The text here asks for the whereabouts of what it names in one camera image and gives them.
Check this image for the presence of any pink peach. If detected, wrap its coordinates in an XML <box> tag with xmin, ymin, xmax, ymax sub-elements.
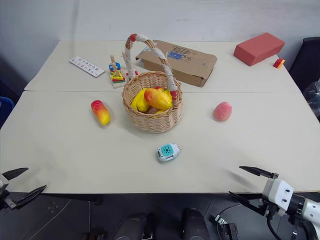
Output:
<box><xmin>212</xmin><ymin>101</ymin><xmax>233</xmax><ymax>123</ymax></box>

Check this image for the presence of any red and yellow mango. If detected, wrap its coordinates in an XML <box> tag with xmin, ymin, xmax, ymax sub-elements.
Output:
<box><xmin>90</xmin><ymin>99</ymin><xmax>111</xmax><ymax>126</ymax></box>
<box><xmin>144</xmin><ymin>87</ymin><xmax>174</xmax><ymax>111</ymax></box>

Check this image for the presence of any red brick block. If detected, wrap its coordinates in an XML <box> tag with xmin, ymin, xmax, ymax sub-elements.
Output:
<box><xmin>233</xmin><ymin>32</ymin><xmax>286</xmax><ymax>67</ymax></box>

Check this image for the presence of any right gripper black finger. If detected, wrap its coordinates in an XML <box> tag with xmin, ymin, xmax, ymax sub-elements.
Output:
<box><xmin>238</xmin><ymin>165</ymin><xmax>274</xmax><ymax>179</ymax></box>
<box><xmin>228</xmin><ymin>190</ymin><xmax>267</xmax><ymax>216</ymax></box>

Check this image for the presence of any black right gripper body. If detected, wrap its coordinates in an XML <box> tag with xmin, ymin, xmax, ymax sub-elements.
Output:
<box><xmin>259</xmin><ymin>172</ymin><xmax>280</xmax><ymax>219</ymax></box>

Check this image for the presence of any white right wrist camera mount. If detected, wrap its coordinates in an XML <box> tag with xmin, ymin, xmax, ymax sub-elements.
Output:
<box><xmin>262</xmin><ymin>178</ymin><xmax>295</xmax><ymax>211</ymax></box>

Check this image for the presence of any black plastic bag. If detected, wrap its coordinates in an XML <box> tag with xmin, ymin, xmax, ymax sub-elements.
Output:
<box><xmin>303</xmin><ymin>78</ymin><xmax>320</xmax><ymax>124</ymax></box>

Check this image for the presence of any wooden colourful stacking toy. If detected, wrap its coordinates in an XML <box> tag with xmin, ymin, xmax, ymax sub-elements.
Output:
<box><xmin>107</xmin><ymin>51</ymin><xmax>140</xmax><ymax>89</ymax></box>

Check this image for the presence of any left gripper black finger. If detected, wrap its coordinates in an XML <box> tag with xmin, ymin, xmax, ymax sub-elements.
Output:
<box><xmin>1</xmin><ymin>167</ymin><xmax>29</xmax><ymax>181</ymax></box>
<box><xmin>14</xmin><ymin>184</ymin><xmax>48</xmax><ymax>211</ymax></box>

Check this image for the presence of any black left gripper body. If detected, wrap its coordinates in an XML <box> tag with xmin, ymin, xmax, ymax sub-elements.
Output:
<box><xmin>0</xmin><ymin>189</ymin><xmax>17</xmax><ymax>211</ymax></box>

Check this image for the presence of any white card with letters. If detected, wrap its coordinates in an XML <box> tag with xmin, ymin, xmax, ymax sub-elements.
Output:
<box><xmin>68</xmin><ymin>55</ymin><xmax>107</xmax><ymax>78</ymax></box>

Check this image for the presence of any wicker basket with wrapped handle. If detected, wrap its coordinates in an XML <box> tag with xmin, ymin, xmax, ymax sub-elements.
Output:
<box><xmin>121</xmin><ymin>33</ymin><xmax>184</xmax><ymax>134</ymax></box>

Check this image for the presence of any white and teal plug device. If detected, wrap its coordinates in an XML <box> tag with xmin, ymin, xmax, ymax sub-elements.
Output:
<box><xmin>156</xmin><ymin>143</ymin><xmax>184</xmax><ymax>164</ymax></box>

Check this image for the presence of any small red yellow block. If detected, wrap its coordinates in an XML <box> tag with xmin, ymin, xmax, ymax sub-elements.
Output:
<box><xmin>272</xmin><ymin>58</ymin><xmax>286</xmax><ymax>69</ymax></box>

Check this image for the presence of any metal bracket with cable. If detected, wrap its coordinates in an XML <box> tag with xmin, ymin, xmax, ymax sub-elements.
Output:
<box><xmin>209</xmin><ymin>205</ymin><xmax>241</xmax><ymax>240</ymax></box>

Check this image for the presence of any yellow banana bunch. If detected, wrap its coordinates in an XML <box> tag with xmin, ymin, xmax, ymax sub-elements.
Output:
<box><xmin>130</xmin><ymin>88</ymin><xmax>152</xmax><ymax>113</ymax></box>

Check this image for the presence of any flat brown cardboard box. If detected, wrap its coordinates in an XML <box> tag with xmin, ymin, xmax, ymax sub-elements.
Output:
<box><xmin>135</xmin><ymin>39</ymin><xmax>218</xmax><ymax>88</ymax></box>

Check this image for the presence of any blue plastic object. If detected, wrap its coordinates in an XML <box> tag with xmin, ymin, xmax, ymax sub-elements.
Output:
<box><xmin>0</xmin><ymin>96</ymin><xmax>14</xmax><ymax>129</ymax></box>

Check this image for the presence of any black chair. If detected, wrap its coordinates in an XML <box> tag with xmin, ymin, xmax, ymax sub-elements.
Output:
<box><xmin>288</xmin><ymin>36</ymin><xmax>320</xmax><ymax>94</ymax></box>

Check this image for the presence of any dark rounded shape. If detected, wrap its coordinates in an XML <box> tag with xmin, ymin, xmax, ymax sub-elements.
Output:
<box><xmin>180</xmin><ymin>207</ymin><xmax>210</xmax><ymax>240</ymax></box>
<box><xmin>109</xmin><ymin>211</ymin><xmax>149</xmax><ymax>240</ymax></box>

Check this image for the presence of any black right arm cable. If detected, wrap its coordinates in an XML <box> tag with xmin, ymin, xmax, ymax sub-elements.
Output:
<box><xmin>265</xmin><ymin>214</ymin><xmax>320</xmax><ymax>240</ymax></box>

